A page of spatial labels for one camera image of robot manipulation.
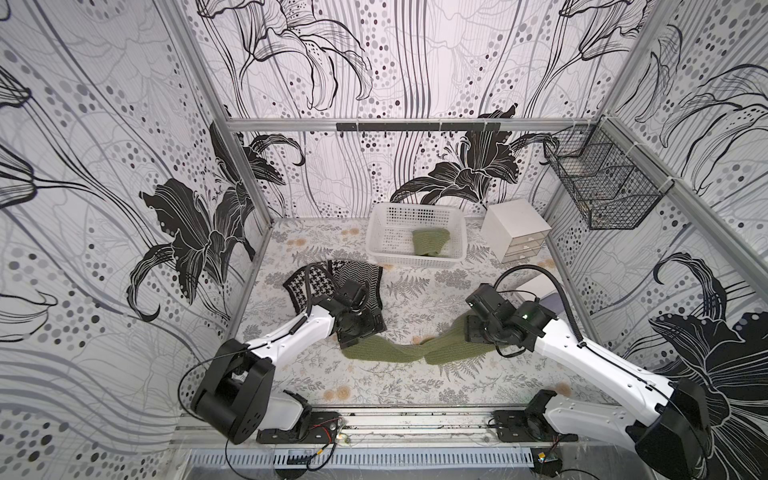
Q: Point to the white slotted cable duct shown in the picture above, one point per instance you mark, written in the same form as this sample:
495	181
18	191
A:
367	458

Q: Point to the white plastic laundry basket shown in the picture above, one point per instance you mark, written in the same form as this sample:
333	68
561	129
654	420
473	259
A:
389	234

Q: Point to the green knitted scarf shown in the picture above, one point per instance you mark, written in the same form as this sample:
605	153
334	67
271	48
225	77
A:
429	242
450	346

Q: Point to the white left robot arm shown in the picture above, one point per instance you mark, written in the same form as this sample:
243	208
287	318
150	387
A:
236	395

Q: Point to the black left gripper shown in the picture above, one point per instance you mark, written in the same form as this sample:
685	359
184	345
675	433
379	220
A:
369	328

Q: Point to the black wire wall basket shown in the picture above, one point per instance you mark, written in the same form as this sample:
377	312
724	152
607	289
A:
602	171

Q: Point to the lavender flat pad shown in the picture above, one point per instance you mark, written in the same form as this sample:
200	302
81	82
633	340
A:
555	304

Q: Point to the white rectangular box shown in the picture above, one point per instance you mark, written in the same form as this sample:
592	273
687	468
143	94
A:
539	287

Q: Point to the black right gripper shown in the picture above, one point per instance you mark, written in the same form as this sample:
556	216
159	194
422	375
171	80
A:
477	330

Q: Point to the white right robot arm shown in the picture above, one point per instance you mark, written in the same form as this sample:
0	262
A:
666	423

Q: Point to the white mini drawer cabinet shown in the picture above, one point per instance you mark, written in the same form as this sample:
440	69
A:
514	230

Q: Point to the black white patterned scarf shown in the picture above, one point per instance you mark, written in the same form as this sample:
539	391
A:
332	276

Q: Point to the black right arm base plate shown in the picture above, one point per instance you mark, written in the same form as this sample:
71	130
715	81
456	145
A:
522	423

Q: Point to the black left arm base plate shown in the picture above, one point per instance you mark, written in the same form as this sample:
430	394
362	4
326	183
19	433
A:
291	419

